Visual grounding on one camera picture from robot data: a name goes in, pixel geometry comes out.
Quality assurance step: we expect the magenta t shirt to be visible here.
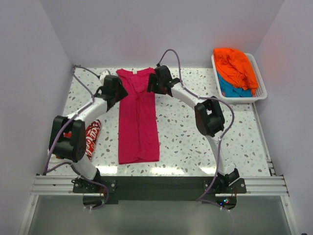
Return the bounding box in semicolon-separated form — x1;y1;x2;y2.
116;68;160;165

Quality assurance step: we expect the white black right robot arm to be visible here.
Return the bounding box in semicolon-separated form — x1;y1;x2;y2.
147;64;240;192

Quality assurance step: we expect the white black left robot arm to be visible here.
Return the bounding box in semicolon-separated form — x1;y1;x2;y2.
45;75;128;192

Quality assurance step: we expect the folded white red t shirt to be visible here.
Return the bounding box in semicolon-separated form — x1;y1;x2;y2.
47;119;102;167

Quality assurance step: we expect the blue t shirt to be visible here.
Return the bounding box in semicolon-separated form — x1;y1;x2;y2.
217;73;252;98

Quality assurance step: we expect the orange t shirt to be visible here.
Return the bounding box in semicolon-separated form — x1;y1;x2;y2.
213;48;258;96

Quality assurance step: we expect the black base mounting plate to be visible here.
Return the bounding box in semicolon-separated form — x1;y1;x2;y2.
71;176;247;209

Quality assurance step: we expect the white plastic basket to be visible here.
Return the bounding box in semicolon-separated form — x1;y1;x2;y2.
211;53;268;104

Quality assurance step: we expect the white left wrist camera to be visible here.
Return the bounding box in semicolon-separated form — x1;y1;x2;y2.
99;69;111;79

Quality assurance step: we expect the aluminium rail frame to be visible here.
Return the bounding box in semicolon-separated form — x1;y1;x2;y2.
18;151;294;235

